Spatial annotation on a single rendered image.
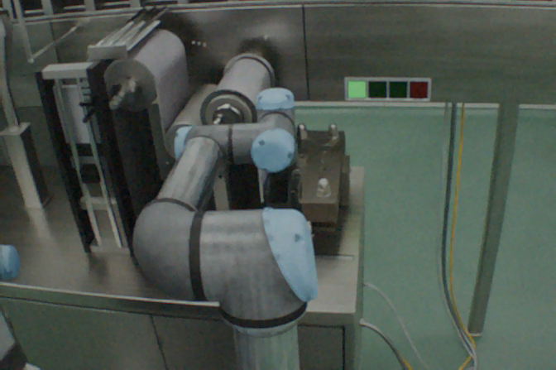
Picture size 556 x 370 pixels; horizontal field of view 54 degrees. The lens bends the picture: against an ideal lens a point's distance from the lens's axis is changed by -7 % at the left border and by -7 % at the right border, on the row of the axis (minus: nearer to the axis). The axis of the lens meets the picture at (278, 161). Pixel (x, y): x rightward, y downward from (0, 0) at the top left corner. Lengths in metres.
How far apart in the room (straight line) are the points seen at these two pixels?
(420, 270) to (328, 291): 1.49
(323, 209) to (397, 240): 1.58
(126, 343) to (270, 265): 1.03
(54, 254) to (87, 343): 0.27
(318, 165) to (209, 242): 0.98
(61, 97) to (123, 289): 0.50
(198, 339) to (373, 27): 0.97
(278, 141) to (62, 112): 0.62
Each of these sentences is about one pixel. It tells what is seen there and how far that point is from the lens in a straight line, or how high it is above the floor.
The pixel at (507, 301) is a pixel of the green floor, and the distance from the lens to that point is 2.78.
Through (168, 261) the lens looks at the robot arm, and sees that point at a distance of 0.72.
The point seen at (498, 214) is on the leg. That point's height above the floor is 0.63.
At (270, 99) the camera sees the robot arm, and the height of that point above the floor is 1.40.
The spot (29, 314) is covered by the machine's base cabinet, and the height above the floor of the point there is 0.76.
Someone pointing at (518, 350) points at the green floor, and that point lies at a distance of 2.57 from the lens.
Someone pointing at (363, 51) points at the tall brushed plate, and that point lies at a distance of 1.69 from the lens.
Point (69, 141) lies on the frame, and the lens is 1.53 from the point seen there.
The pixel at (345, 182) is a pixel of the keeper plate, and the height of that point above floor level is 0.99.
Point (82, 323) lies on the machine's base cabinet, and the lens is 1.69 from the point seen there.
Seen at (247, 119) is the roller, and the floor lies 1.25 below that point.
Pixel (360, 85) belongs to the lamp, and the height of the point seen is 1.20.
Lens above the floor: 1.86
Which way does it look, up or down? 30 degrees down
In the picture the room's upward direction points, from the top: 5 degrees counter-clockwise
